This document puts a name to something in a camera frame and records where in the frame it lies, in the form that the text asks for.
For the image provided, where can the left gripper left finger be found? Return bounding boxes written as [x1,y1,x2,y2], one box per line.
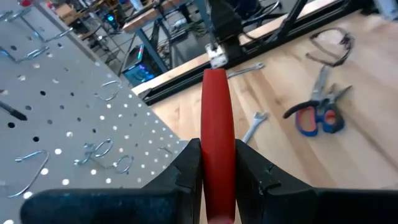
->
[19,138,203,224]

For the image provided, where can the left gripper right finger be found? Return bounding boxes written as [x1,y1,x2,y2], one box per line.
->
[234,138,398,224]

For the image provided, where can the blue red scissors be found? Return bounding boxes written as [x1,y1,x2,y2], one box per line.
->
[282,64,353,138]

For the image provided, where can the red T-handle hex key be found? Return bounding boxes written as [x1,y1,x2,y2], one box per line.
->
[200,67,236,224]

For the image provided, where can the white metal pegboard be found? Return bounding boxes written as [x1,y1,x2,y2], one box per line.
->
[0,0,190,224]

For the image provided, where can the curved metal pegboard hook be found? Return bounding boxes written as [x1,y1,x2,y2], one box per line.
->
[94,79,124,103]
[7,149,50,199]

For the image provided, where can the silver combination wrench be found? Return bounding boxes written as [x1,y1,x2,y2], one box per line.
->
[241,111,269,144]
[226,62,266,80]

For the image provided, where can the computer tower with RGB lights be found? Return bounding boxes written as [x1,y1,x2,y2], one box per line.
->
[120,43,171,88]

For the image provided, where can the black-framed safety glasses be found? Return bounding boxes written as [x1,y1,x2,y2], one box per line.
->
[305,26,356,68]

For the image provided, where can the double-ring metal pegboard hook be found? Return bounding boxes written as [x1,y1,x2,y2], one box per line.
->
[73,138,135,175]
[0,6,75,44]
[0,45,50,63]

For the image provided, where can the black aluminium table frame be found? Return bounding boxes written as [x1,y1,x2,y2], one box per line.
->
[132,0,379,107]

